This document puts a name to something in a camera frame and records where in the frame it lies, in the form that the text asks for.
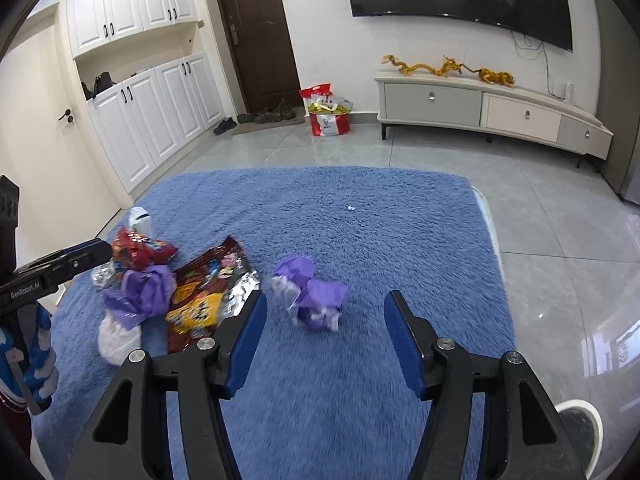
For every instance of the white trash bin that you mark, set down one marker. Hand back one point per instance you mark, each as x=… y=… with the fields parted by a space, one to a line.
x=577 y=435

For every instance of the white drawer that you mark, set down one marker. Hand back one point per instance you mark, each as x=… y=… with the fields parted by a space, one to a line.
x=520 y=117

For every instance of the white upper cabinet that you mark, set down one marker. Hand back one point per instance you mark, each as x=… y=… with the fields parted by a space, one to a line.
x=125 y=5

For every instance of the white lower cabinet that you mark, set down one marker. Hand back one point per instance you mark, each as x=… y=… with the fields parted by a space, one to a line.
x=150 y=120

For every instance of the red white gift bag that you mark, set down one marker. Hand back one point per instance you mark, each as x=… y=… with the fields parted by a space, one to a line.
x=330 y=120

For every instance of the person's left hand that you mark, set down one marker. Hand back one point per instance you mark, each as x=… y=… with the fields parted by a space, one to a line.
x=42 y=360

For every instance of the white crinkled wrapper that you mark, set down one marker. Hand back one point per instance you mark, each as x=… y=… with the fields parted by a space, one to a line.
x=140 y=220

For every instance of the dark bag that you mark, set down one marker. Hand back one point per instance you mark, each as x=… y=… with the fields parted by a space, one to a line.
x=102 y=85

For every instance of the small grey drawer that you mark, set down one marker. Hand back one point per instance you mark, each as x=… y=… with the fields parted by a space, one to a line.
x=582 y=135

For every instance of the cream interior door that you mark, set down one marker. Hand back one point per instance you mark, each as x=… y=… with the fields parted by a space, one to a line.
x=45 y=160

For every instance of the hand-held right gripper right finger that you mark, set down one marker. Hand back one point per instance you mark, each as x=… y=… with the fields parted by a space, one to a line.
x=402 y=345

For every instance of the red snack packet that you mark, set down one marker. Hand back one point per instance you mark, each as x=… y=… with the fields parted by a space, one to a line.
x=140 y=252

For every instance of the golden dragon figurine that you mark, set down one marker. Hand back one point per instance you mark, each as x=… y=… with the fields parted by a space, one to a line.
x=450 y=67
x=410 y=66

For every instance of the golden tiger figurine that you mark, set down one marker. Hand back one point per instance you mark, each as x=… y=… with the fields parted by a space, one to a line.
x=495 y=77

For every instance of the clear plastic bag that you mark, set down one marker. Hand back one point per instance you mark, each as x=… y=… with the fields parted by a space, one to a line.
x=117 y=340

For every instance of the white power strip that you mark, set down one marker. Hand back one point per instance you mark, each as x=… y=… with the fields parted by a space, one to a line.
x=569 y=91

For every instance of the purple wrapper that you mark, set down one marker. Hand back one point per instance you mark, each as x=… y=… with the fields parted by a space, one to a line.
x=315 y=295
x=145 y=290

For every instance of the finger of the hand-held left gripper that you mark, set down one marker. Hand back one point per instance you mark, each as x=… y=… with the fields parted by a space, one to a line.
x=85 y=257

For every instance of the blue fluffy rug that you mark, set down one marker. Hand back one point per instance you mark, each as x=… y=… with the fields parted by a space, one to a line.
x=320 y=220

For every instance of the white television cabinet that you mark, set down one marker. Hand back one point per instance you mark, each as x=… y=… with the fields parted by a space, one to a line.
x=480 y=87

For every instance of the person's left forearm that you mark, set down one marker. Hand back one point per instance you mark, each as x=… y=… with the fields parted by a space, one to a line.
x=12 y=435

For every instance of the brown door mat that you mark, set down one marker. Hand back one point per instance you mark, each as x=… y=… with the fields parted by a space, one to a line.
x=250 y=128

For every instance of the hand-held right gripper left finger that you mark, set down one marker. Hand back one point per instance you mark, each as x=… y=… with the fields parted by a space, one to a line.
x=247 y=345

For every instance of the row of dark shoes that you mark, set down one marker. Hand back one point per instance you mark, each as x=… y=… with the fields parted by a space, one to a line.
x=270 y=112

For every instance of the large grey drawer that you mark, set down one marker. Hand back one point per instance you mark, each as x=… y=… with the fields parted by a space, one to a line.
x=432 y=105

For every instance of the brown entrance door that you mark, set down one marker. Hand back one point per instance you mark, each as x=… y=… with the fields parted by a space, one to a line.
x=257 y=35

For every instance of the brown snack packet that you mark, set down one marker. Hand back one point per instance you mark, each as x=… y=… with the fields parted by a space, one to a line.
x=205 y=290

